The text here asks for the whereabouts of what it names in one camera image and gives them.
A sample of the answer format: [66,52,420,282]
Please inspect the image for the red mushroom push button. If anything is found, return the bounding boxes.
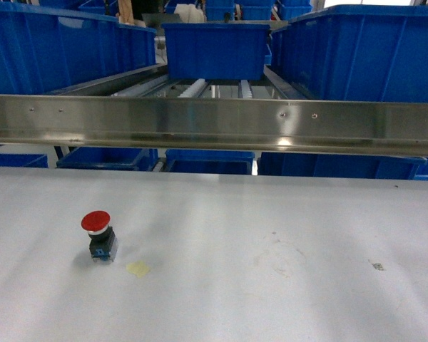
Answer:
[81,210,118,263]

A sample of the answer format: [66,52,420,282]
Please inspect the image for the blue bin lower centre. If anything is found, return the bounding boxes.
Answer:
[165,149,255,175]

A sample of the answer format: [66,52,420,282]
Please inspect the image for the blue bin lower right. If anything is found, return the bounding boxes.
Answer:
[258,152,427,180]

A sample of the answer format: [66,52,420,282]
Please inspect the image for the blue bin upper centre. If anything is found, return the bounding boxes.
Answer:
[162,23,270,81]

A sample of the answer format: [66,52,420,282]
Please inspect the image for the yellow sticky paper scrap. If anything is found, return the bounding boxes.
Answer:
[126,261,151,278]

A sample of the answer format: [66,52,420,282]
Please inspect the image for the large blue bin upper right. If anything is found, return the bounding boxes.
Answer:
[271,5,428,103]

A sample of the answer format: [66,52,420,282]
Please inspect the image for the large blue bin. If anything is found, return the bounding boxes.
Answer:
[271,5,428,103]
[0,2,156,95]

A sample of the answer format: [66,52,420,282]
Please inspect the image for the blue bin lower far left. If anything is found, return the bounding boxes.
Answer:
[0,154,49,168]

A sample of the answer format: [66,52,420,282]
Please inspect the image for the large blue bin upper left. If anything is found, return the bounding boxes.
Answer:
[0,2,156,95]

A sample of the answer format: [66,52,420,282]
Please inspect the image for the steel shelf front rail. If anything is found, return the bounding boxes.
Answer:
[0,95,428,157]

